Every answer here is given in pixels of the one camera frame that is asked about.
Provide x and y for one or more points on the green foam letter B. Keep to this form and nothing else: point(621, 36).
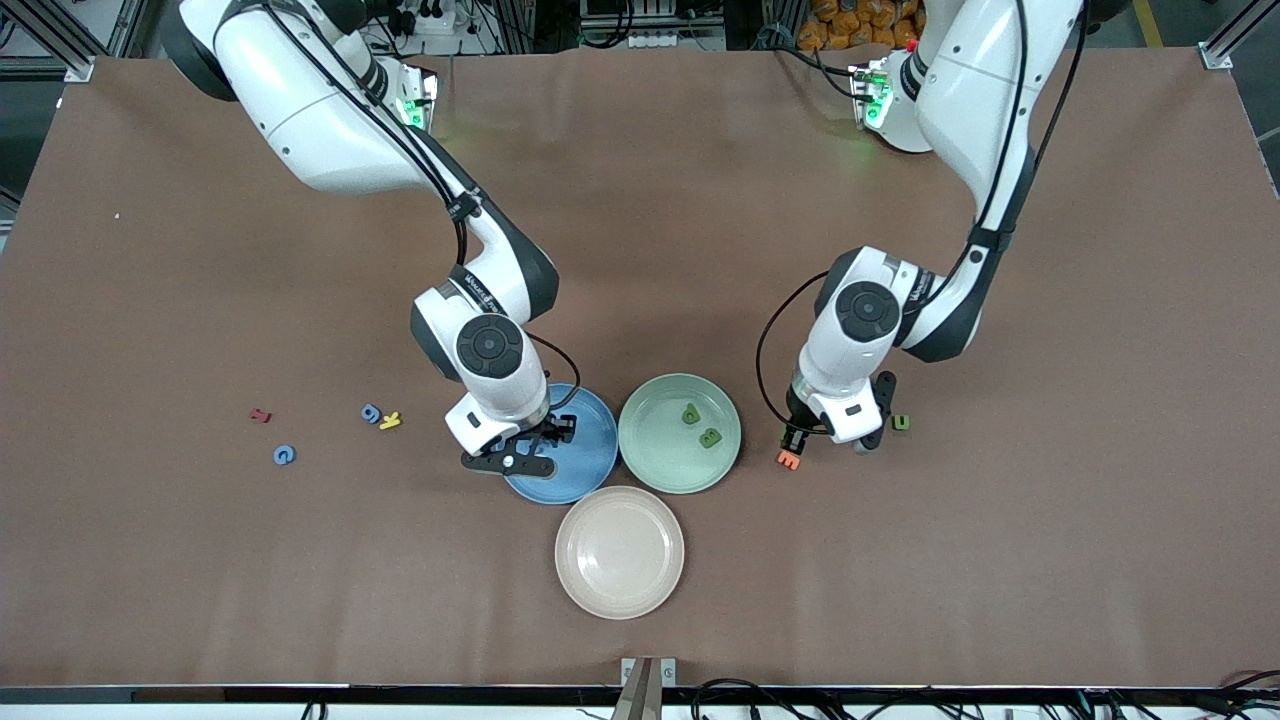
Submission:
point(710, 437)

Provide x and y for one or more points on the green foam letter P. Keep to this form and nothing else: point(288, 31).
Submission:
point(690, 415)

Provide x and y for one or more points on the blue foam digit six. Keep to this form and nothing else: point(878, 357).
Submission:
point(370, 413)

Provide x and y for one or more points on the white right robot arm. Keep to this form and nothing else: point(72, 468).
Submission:
point(330, 120)

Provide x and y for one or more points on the orange foam letter E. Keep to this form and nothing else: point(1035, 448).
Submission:
point(788, 461)

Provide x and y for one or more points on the blue plate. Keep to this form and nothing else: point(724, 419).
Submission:
point(590, 460)

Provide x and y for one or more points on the yellow foam letter K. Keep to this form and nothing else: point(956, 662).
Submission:
point(390, 421)

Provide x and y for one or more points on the green plate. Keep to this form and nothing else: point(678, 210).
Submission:
point(660, 455)

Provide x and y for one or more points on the beige plate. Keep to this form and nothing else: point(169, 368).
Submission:
point(620, 553)

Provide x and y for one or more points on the brown table cover sheet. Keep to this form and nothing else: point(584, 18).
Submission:
point(640, 250)

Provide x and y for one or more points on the blue foam letter G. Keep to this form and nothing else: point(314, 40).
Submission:
point(278, 455)

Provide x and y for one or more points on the orange objects pile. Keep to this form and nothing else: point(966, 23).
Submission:
point(850, 25)

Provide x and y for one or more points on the white long power strip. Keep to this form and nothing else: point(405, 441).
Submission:
point(660, 41)

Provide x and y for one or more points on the white square power strip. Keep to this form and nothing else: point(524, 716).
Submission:
point(430, 20)

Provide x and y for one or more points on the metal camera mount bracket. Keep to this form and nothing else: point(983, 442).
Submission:
point(650, 690)

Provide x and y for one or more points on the aluminium frame corner post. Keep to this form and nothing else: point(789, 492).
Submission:
point(80, 70)
point(1218, 55)

